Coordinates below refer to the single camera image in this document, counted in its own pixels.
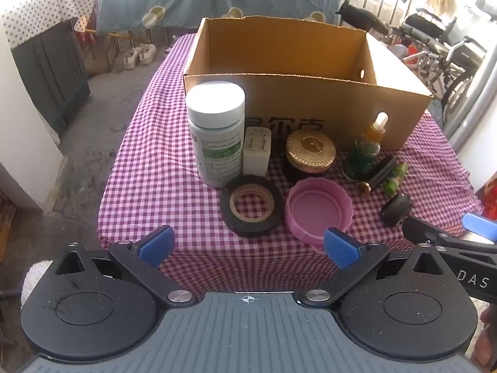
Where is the purple checkered tablecloth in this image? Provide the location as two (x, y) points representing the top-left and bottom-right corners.
(97, 33), (484, 284)

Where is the yellow rod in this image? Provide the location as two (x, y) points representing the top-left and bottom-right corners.
(87, 29), (130, 41)

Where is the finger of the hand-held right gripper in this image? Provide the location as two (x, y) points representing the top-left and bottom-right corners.
(463, 213), (497, 243)
(402, 215), (497, 259)

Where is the person's right hand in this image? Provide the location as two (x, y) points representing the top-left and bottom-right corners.
(477, 308), (497, 370)

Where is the white fluffy garment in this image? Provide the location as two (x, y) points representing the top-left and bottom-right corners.
(20, 258), (55, 307)

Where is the star dotted white cloth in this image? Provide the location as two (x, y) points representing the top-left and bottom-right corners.
(0, 0), (96, 47)

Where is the red cloth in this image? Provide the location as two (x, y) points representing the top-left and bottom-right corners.
(476, 171), (497, 218)

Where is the grey metal pole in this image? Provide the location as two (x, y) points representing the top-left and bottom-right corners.
(443, 62), (497, 152)

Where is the brown cardboard box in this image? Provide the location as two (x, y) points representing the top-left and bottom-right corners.
(182, 16), (434, 152)

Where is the white pill bottle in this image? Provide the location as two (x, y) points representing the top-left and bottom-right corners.
(185, 83), (246, 188)

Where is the pink plastic lid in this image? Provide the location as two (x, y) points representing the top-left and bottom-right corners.
(284, 177), (353, 255)

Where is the green dropper bottle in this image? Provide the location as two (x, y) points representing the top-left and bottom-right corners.
(342, 112), (390, 181)

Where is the black saddle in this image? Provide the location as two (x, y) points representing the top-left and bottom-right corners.
(336, 0), (389, 35)

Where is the black tape roll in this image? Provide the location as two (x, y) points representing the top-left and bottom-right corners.
(220, 175), (285, 237)

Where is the small green tube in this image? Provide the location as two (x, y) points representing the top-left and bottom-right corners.
(384, 162), (409, 195)

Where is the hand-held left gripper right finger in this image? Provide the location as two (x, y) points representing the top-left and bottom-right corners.
(296, 227), (447, 307)

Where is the gold lid jar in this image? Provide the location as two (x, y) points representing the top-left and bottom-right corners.
(285, 129), (337, 183)

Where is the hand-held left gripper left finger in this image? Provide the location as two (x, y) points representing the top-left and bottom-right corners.
(52, 224), (195, 307)

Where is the dark cabinet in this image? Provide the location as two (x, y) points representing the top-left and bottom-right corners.
(11, 17), (92, 136)

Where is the small black oval object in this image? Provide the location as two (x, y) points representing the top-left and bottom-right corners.
(381, 193), (413, 227)

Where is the black wheelchair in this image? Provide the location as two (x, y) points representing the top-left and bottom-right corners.
(388, 0), (497, 117)

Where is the white charger plug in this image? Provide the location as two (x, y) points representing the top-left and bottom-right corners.
(243, 126), (271, 177)

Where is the black lipstick tube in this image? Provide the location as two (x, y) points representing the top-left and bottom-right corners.
(359, 156), (397, 193)

